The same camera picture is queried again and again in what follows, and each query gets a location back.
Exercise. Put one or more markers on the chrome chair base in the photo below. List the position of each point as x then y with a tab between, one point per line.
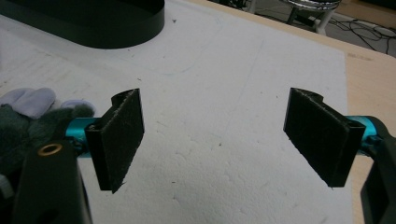
314	7

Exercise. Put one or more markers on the white foam mat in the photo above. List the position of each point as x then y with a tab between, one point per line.
211	93

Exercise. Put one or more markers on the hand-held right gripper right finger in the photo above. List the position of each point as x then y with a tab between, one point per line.
323	137

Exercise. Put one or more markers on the black oval container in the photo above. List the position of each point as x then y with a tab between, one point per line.
118	28

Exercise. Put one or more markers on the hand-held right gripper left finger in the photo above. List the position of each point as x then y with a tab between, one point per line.
120	140

